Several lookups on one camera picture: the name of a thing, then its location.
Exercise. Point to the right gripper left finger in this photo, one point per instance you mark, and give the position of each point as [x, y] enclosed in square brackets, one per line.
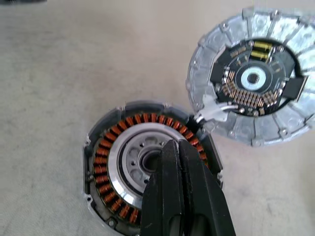
[162, 201]

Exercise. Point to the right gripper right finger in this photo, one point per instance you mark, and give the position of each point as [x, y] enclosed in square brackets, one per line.
[206, 209]

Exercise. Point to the red-brown toothed gear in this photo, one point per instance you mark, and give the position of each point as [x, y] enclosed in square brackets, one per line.
[105, 157]

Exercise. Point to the silver finned motor end cover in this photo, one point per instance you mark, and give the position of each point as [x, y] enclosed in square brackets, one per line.
[270, 123]

